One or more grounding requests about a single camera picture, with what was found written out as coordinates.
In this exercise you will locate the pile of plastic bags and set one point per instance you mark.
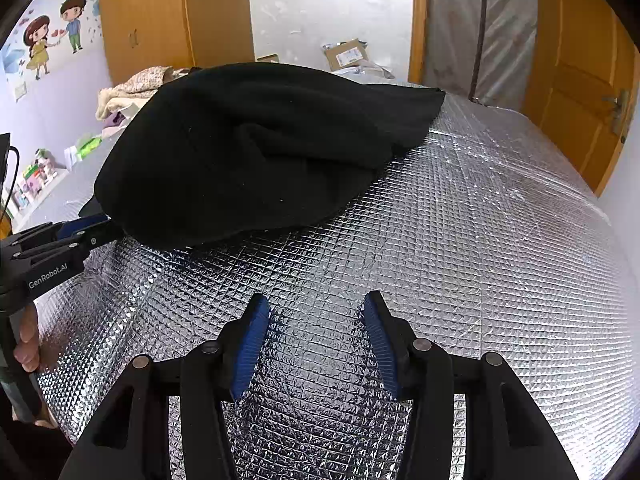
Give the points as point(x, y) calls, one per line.
point(370, 67)

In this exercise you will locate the green tissue pack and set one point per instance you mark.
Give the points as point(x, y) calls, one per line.
point(89, 146)

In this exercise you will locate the silver foil mat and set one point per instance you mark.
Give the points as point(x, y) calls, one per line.
point(450, 260)

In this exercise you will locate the brown cardboard box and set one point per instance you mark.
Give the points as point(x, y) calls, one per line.
point(345, 55)

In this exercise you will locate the black pants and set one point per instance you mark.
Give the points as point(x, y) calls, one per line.
point(250, 160)

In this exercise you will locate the cartoon couple wall sticker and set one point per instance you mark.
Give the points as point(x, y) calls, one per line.
point(55, 25)

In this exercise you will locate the wooden door frame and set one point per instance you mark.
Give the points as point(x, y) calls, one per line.
point(417, 20)

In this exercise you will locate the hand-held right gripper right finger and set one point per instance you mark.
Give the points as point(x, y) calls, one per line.
point(382, 345)

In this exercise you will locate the beige floral blanket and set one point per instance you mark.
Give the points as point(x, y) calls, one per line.
point(145, 82)

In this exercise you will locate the white wall switch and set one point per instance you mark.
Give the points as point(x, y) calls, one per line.
point(20, 91)

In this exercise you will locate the person's left hand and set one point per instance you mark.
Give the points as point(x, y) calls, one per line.
point(27, 340)

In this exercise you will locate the clear plastic door curtain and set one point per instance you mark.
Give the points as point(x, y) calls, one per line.
point(460, 25)

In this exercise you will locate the wooden door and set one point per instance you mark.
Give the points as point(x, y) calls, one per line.
point(575, 60)

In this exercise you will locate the wooden wardrobe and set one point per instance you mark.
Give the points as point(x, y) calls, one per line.
point(150, 10)

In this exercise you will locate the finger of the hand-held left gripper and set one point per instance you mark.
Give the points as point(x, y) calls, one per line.
point(82, 225)
point(95, 239)

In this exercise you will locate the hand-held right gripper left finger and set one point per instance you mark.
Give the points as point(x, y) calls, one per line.
point(250, 345)

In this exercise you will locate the group of toiletry bottles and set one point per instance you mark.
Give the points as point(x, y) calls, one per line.
point(35, 175)

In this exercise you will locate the purple cloth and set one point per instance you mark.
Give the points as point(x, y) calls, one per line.
point(117, 120)

